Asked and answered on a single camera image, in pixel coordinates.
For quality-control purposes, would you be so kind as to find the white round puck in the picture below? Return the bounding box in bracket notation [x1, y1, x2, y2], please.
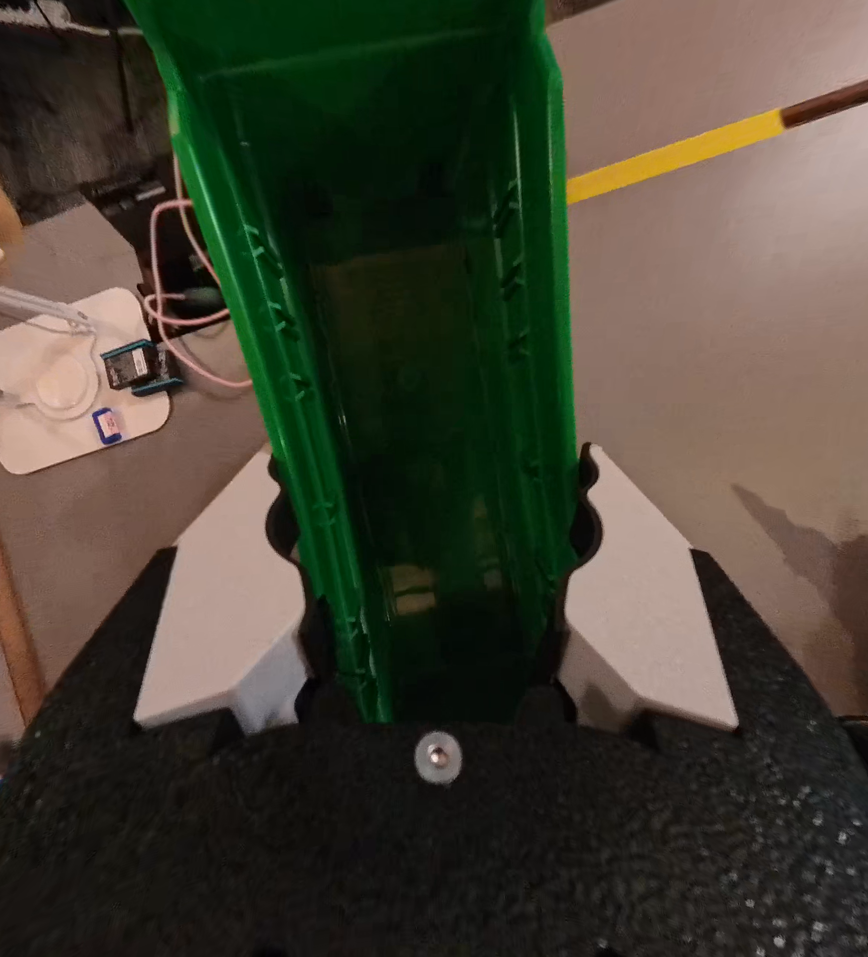
[33, 357, 100, 420]

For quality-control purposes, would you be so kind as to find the pink cable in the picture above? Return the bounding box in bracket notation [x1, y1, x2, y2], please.
[138, 153, 255, 390]

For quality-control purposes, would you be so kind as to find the wood-edged side table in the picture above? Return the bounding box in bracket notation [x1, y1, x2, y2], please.
[0, 407, 47, 728]

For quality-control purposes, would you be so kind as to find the white document stand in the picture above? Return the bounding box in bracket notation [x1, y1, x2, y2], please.
[0, 284, 173, 477]

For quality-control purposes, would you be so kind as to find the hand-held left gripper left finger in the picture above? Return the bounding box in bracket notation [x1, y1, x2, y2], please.
[133, 447, 341, 734]

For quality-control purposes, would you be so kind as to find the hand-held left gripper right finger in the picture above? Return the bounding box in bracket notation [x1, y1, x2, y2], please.
[531, 441, 740, 734]

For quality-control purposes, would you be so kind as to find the green plastic bin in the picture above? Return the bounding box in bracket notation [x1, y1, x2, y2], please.
[121, 0, 580, 725]

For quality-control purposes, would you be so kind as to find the black box with blue edge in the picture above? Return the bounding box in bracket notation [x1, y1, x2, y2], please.
[100, 339, 182, 399]

